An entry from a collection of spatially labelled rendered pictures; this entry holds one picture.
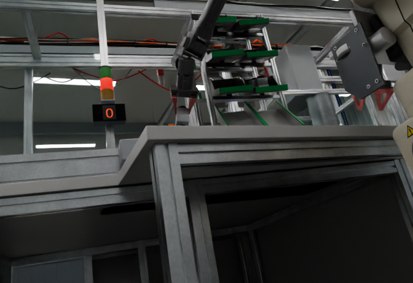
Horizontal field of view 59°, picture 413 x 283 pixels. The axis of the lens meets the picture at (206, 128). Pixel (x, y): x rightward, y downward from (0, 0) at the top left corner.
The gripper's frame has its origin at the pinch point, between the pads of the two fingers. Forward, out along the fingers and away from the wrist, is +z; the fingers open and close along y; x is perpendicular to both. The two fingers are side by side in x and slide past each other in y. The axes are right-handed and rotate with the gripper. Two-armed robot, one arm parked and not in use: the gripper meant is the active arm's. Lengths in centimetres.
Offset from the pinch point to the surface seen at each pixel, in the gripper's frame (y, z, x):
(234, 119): -21.7, 3.8, -7.9
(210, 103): -11.8, -1.4, -10.4
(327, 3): -313, -67, -576
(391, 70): -152, -9, -105
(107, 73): 29.2, -8.4, -19.7
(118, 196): 18.4, 10.9, 42.6
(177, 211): 6, -2, 71
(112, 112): 25.8, 4.0, -8.4
